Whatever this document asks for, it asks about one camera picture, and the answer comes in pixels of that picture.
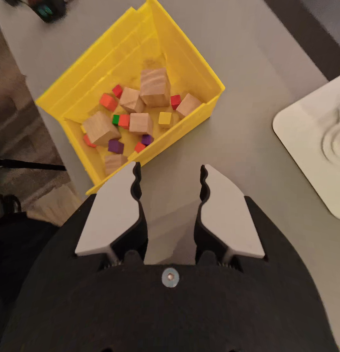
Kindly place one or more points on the white rounded tray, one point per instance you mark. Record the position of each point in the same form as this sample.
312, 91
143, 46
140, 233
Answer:
302, 132

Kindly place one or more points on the black device with teal light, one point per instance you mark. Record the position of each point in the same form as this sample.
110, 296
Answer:
50, 11

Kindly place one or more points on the clear glass flask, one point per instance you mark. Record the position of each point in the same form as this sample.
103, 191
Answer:
337, 143

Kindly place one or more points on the yellow plastic box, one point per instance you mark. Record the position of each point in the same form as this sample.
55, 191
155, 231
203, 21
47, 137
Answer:
117, 55

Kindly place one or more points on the black metal bar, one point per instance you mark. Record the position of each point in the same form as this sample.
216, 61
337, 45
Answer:
29, 165

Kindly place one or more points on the pile of coloured wooden cubes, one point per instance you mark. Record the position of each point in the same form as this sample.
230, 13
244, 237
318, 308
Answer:
154, 85

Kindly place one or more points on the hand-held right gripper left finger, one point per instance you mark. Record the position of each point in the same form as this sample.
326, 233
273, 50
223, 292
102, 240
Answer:
112, 217

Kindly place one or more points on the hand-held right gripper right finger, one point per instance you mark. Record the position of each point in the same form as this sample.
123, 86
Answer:
230, 220

